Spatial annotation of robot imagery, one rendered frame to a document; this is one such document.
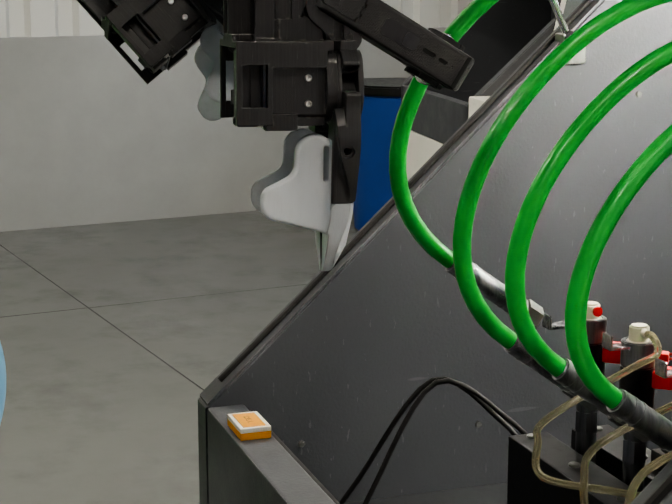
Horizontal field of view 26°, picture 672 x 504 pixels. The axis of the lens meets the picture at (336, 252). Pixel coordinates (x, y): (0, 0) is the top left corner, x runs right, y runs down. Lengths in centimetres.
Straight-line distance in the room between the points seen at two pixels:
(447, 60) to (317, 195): 12
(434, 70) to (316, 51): 8
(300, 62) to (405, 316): 65
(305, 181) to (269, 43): 9
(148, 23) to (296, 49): 24
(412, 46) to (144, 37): 27
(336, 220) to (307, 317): 56
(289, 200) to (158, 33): 24
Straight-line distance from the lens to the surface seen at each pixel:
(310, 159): 93
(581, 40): 111
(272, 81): 91
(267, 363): 148
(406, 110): 114
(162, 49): 112
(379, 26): 93
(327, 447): 153
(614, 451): 128
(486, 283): 119
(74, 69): 779
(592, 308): 124
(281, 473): 129
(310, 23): 93
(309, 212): 93
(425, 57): 94
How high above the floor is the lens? 139
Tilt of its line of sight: 11 degrees down
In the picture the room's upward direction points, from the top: straight up
